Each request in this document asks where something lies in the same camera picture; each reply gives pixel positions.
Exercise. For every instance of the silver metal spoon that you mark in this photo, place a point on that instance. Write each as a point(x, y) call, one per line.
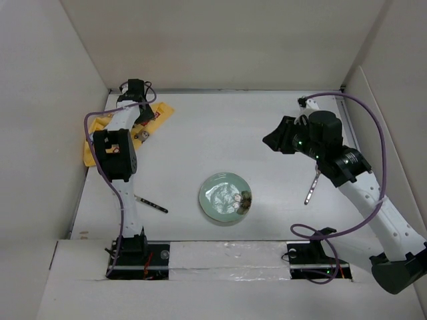
point(312, 186)

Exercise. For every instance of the green ceramic plate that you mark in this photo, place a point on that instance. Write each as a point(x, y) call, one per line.
point(225, 197)

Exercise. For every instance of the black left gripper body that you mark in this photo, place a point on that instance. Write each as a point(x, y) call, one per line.
point(145, 115)

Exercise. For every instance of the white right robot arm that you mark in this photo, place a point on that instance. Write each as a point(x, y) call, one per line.
point(384, 243)

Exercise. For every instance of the yellow car-print cloth placemat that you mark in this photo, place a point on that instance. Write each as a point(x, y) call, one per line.
point(162, 112)

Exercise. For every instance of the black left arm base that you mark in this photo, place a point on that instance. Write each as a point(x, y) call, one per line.
point(138, 259)

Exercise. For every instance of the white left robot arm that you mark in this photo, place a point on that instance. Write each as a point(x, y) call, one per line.
point(115, 153)

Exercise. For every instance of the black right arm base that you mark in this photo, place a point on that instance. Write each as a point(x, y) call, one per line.
point(308, 260)

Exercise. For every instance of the aluminium table edge rail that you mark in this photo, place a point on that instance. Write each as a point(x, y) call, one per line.
point(193, 90)

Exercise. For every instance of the black-handled metal fork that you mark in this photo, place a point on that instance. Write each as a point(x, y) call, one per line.
point(151, 204)

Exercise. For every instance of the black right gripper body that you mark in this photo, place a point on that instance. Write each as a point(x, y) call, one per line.
point(293, 137)

